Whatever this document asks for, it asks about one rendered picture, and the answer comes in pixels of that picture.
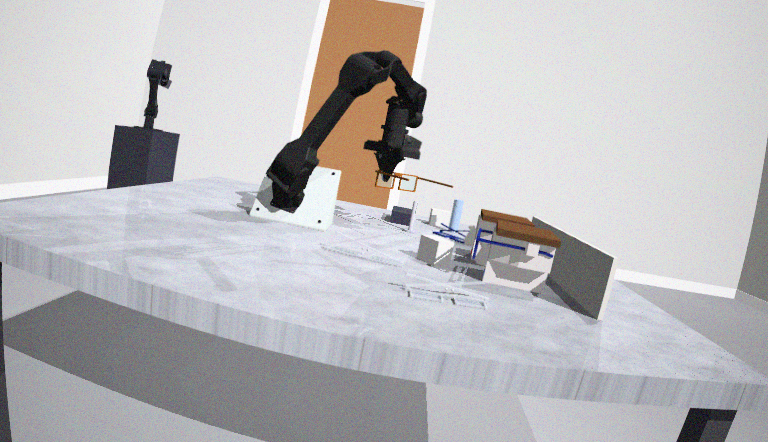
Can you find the pale blue cylinder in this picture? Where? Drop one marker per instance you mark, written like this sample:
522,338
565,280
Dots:
456,214

